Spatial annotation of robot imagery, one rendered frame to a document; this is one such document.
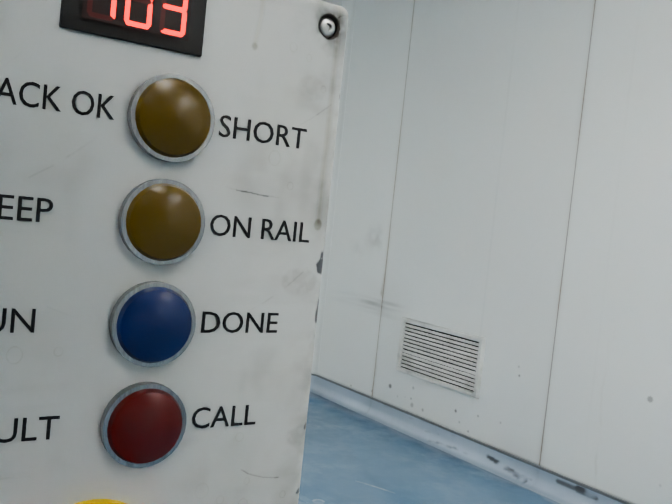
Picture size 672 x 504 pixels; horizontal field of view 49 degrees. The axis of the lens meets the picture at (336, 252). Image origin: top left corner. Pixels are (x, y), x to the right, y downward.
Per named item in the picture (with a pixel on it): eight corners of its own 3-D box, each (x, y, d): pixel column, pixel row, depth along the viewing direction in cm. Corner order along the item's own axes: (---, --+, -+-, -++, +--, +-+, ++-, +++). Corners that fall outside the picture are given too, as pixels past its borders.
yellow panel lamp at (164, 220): (202, 265, 26) (209, 187, 26) (124, 261, 25) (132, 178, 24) (194, 262, 27) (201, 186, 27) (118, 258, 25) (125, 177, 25)
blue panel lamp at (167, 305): (193, 365, 26) (200, 288, 26) (115, 367, 25) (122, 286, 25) (185, 360, 27) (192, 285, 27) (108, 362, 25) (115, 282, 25)
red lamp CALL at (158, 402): (183, 464, 26) (190, 388, 26) (105, 472, 25) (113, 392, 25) (175, 457, 27) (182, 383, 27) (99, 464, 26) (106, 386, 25)
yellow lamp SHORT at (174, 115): (212, 163, 26) (219, 83, 26) (134, 152, 24) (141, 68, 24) (203, 163, 27) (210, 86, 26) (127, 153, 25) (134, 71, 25)
